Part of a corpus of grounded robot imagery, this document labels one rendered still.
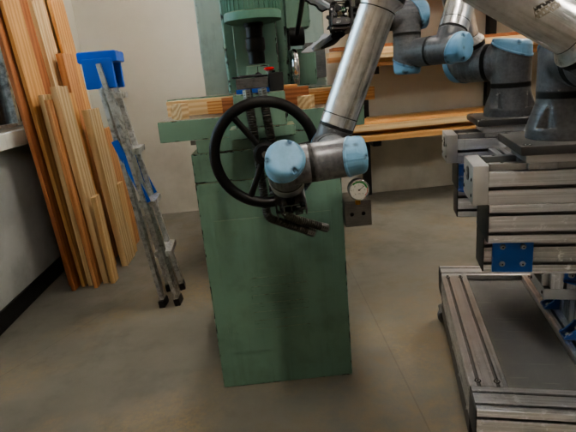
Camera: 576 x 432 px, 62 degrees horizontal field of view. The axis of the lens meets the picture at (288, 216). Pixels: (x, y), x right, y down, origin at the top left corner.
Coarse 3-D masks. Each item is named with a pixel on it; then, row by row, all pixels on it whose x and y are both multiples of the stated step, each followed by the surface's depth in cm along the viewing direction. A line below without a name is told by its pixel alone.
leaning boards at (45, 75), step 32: (0, 0) 219; (32, 0) 253; (0, 32) 219; (32, 32) 252; (64, 32) 288; (32, 64) 238; (64, 64) 264; (32, 96) 233; (64, 96) 241; (32, 128) 235; (64, 128) 238; (96, 128) 267; (64, 160) 238; (96, 160) 266; (64, 192) 245; (96, 192) 272; (128, 192) 319; (64, 224) 250; (96, 224) 257; (128, 224) 297; (64, 256) 250; (96, 256) 257; (128, 256) 287
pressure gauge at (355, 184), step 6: (354, 180) 140; (360, 180) 139; (348, 186) 141; (354, 186) 140; (360, 186) 140; (366, 186) 140; (348, 192) 141; (354, 192) 140; (360, 192) 141; (366, 192) 141; (354, 198) 141; (360, 198) 141
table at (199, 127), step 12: (312, 108) 140; (168, 120) 143; (180, 120) 139; (192, 120) 139; (204, 120) 139; (216, 120) 139; (288, 120) 140; (312, 120) 140; (360, 120) 141; (168, 132) 139; (180, 132) 139; (192, 132) 139; (204, 132) 140; (228, 132) 140; (240, 132) 131; (264, 132) 131; (276, 132) 131; (288, 132) 131
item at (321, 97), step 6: (372, 90) 154; (318, 96) 154; (324, 96) 154; (366, 96) 154; (372, 96) 154; (210, 102) 152; (216, 102) 152; (318, 102) 154; (324, 102) 154; (210, 108) 153; (216, 108) 153; (222, 108) 153
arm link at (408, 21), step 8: (408, 0) 130; (416, 0) 130; (424, 0) 130; (408, 8) 128; (416, 8) 128; (424, 8) 128; (400, 16) 128; (408, 16) 128; (416, 16) 129; (424, 16) 129; (392, 24) 130; (400, 24) 130; (408, 24) 129; (416, 24) 129; (424, 24) 130; (400, 32) 130
